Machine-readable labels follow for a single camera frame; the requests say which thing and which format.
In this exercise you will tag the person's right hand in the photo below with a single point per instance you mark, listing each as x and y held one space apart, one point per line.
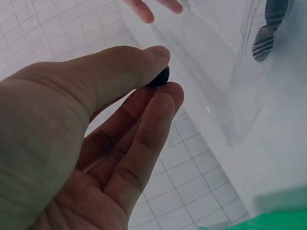
144 8

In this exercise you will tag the person's left hand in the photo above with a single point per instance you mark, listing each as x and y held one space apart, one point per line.
48 143

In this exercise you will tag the person's right fingers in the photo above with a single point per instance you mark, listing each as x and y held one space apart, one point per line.
145 10

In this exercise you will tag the small black round pellet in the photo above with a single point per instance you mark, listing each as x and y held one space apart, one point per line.
161 77

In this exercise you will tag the clear plastic container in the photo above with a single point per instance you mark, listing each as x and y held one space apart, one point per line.
216 60

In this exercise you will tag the dark grey striped object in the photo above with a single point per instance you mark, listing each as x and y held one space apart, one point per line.
266 36

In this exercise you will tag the green flat object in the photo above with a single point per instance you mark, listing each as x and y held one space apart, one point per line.
263 215

